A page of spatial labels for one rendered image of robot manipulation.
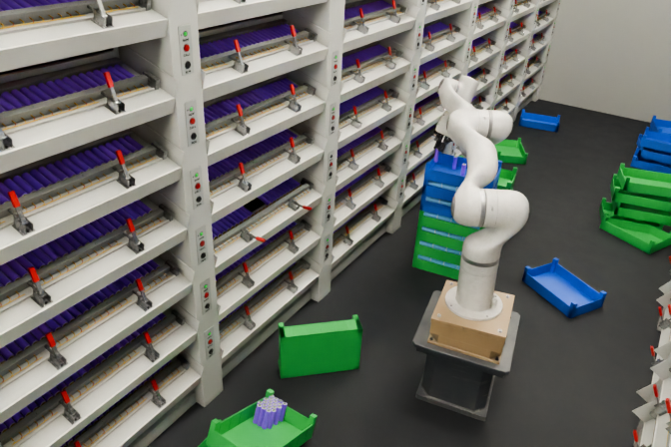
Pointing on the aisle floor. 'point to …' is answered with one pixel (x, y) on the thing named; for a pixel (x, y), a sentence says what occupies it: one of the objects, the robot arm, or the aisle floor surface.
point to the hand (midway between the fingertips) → (439, 146)
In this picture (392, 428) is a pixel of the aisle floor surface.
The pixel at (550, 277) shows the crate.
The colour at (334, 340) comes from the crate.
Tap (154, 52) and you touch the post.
